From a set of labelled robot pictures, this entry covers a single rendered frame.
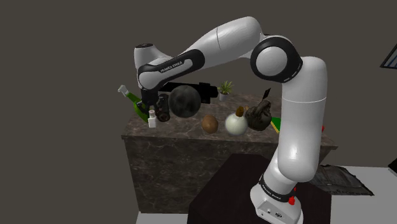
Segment small white bottle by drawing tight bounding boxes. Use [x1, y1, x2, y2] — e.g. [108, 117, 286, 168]
[148, 109, 157, 129]

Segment long black appliance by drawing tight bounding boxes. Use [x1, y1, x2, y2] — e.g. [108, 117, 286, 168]
[159, 81, 219, 105]

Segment small potted green plant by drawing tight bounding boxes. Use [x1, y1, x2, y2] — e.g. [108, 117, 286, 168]
[216, 80, 235, 103]

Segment brown egg-shaped object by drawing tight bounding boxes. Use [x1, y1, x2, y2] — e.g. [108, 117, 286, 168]
[201, 114, 219, 135]

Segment round white flask with cork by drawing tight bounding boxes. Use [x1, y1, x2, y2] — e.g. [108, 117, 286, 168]
[224, 106, 249, 137]

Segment green bottle with white cap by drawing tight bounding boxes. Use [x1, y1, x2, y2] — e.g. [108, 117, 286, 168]
[117, 84, 150, 123]

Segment green flat book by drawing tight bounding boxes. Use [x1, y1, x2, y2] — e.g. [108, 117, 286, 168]
[270, 116, 282, 134]

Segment dark marble counter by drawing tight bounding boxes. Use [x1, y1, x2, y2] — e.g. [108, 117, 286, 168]
[120, 92, 339, 215]

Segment dark grey sphere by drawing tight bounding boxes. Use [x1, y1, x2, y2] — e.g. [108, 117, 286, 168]
[168, 85, 203, 119]

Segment dark robot stand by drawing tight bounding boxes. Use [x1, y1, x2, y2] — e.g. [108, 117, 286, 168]
[186, 153, 332, 224]

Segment dark framed wall picture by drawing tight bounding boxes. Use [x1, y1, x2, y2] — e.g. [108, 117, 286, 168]
[379, 43, 397, 70]

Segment dark brown cylinder grinder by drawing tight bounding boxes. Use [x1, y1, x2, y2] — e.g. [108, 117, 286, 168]
[155, 93, 171, 123]

